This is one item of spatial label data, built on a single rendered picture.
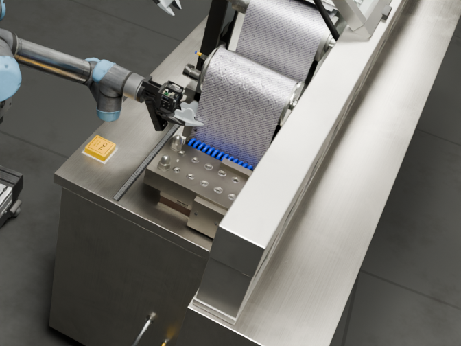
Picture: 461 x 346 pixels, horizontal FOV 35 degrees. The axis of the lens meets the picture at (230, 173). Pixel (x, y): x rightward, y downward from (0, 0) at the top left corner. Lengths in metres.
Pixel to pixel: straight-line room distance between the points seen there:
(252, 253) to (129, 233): 1.09
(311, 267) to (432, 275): 2.22
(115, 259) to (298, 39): 0.87
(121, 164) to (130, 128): 0.17
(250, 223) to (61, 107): 2.71
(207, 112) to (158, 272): 0.52
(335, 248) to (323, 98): 0.30
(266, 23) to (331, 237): 0.88
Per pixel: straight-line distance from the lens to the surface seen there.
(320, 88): 1.45
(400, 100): 1.90
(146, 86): 2.15
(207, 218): 2.05
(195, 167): 2.10
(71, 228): 2.33
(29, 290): 3.03
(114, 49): 4.20
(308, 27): 2.15
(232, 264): 1.18
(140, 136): 2.35
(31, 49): 2.20
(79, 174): 2.20
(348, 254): 1.47
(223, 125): 2.11
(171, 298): 2.32
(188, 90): 2.20
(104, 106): 2.25
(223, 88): 2.04
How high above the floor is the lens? 2.49
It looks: 44 degrees down
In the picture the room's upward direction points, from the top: 18 degrees clockwise
